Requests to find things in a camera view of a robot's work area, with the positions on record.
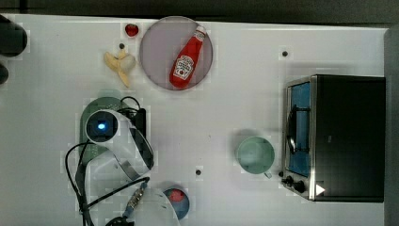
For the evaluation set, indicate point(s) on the peeled banana toy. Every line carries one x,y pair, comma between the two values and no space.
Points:
121,64

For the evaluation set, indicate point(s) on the blue bowl with red item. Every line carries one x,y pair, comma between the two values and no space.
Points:
179,201

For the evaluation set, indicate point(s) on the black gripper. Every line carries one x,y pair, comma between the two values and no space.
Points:
138,118

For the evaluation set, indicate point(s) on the red ketchup bottle toy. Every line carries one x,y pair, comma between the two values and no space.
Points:
186,61

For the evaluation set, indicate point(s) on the red strawberry toy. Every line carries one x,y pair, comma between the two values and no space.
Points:
131,30

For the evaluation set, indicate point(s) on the light green cup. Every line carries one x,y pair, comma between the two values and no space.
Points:
256,155

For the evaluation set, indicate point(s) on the black round object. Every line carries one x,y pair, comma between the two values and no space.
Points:
13,38

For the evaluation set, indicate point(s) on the black toaster oven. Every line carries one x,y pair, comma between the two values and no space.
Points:
334,138

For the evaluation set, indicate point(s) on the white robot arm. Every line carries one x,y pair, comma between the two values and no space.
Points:
116,182

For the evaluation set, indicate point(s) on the green plastic strainer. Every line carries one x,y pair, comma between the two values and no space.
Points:
92,151

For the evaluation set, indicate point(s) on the grey round plate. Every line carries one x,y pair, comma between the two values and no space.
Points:
161,44

